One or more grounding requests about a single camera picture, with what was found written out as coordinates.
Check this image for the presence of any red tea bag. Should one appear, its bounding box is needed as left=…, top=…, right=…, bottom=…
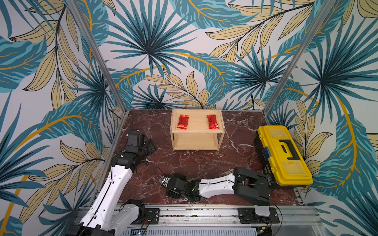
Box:
left=207, top=115, right=219, bottom=129
left=177, top=115, right=189, bottom=130

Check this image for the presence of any aluminium front rail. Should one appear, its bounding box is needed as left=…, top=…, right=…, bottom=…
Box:
left=69, top=204, right=325, bottom=236

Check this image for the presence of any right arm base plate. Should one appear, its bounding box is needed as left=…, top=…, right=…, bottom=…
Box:
left=237, top=207, right=280, bottom=225

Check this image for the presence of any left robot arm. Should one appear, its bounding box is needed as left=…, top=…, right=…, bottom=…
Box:
left=65, top=130, right=157, bottom=236

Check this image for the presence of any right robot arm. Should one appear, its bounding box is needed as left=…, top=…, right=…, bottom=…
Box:
left=159, top=167, right=270, bottom=217

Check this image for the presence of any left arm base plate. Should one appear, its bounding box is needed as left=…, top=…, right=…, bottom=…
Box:
left=131, top=208, right=160, bottom=226

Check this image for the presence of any wooden two-tier shelf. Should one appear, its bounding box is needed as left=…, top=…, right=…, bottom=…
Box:
left=170, top=109, right=225, bottom=150

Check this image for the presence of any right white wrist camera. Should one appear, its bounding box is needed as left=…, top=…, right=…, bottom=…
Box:
left=158, top=176, right=170, bottom=187

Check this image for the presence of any yellow black toolbox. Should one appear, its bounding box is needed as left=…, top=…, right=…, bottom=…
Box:
left=254, top=125, right=314, bottom=189

